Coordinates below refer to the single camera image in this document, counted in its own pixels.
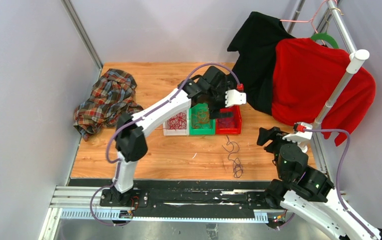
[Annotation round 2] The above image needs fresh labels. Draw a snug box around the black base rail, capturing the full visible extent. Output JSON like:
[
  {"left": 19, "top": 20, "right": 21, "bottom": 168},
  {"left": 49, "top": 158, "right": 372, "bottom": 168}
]
[{"left": 97, "top": 179, "right": 292, "bottom": 225}]

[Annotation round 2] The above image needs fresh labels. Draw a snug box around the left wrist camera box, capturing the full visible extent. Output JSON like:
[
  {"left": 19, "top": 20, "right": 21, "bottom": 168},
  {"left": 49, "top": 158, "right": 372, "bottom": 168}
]
[{"left": 225, "top": 89, "right": 246, "bottom": 108}]

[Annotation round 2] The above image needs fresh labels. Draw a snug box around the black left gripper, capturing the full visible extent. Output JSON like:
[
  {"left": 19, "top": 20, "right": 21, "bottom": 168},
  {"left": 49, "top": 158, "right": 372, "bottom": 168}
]
[{"left": 206, "top": 83, "right": 234, "bottom": 121}]

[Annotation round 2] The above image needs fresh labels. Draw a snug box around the pink wire hanger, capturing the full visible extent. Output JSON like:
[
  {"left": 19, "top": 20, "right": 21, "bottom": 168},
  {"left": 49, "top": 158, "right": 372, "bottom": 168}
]
[{"left": 280, "top": 0, "right": 328, "bottom": 34}]

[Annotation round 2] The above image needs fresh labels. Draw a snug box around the purple thin cable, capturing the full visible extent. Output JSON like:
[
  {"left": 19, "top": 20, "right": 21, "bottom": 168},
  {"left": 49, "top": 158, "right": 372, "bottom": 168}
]
[{"left": 216, "top": 112, "right": 244, "bottom": 179}]

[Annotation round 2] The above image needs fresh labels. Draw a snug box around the red plastic bin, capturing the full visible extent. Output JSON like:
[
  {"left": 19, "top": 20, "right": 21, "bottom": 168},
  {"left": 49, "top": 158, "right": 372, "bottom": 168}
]
[{"left": 215, "top": 105, "right": 242, "bottom": 135}]

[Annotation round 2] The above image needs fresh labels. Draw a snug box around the green plastic bin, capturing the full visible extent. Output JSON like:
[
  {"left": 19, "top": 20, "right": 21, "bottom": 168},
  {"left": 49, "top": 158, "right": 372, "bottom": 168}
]
[{"left": 189, "top": 103, "right": 215, "bottom": 136}]

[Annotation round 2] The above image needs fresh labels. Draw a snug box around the green clothes hanger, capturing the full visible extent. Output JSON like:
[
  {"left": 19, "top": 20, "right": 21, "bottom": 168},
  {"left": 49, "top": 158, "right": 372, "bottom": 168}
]
[{"left": 310, "top": 32, "right": 339, "bottom": 49}]

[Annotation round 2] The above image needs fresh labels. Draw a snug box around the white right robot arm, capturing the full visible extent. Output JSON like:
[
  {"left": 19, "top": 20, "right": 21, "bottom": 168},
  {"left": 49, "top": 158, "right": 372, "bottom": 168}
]
[{"left": 257, "top": 122, "right": 382, "bottom": 240}]

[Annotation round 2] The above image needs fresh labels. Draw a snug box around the white clothes rack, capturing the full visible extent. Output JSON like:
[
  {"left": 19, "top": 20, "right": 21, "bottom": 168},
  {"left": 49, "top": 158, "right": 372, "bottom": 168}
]
[{"left": 287, "top": 0, "right": 370, "bottom": 155}]

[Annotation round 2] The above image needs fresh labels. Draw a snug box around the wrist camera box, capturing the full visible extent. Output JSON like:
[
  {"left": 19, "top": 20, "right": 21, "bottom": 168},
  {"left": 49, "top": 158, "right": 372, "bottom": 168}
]
[
  {"left": 225, "top": 89, "right": 246, "bottom": 108},
  {"left": 282, "top": 122, "right": 313, "bottom": 147}
]

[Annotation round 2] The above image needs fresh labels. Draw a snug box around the plaid cloth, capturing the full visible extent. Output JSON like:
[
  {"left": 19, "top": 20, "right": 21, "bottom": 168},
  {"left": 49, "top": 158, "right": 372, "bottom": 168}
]
[{"left": 73, "top": 68, "right": 143, "bottom": 141}]

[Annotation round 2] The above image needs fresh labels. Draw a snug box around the clear plastic bin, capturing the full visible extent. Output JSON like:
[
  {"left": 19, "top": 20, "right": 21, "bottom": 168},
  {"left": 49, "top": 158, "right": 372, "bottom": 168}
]
[{"left": 163, "top": 110, "right": 190, "bottom": 137}]

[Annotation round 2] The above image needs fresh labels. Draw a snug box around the black t-shirt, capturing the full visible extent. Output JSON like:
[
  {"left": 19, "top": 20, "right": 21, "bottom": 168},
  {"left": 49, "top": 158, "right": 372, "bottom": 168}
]
[{"left": 227, "top": 11, "right": 294, "bottom": 115}]

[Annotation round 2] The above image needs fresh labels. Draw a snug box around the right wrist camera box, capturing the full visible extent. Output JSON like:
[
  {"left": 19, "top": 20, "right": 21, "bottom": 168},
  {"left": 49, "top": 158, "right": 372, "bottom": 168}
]
[{"left": 282, "top": 122, "right": 313, "bottom": 147}]

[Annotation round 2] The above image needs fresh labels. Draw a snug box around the red sweater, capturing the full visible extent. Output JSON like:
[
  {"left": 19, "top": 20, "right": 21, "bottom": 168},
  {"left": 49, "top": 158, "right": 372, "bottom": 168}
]
[{"left": 271, "top": 38, "right": 376, "bottom": 133}]

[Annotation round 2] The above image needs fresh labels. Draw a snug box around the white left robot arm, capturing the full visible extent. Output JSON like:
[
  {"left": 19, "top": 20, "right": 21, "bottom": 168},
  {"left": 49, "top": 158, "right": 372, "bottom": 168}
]
[{"left": 106, "top": 62, "right": 246, "bottom": 207}]

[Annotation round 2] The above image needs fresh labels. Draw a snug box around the dark red thin cable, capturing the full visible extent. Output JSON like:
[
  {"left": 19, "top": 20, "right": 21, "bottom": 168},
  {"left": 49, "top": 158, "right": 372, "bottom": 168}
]
[{"left": 166, "top": 111, "right": 188, "bottom": 131}]

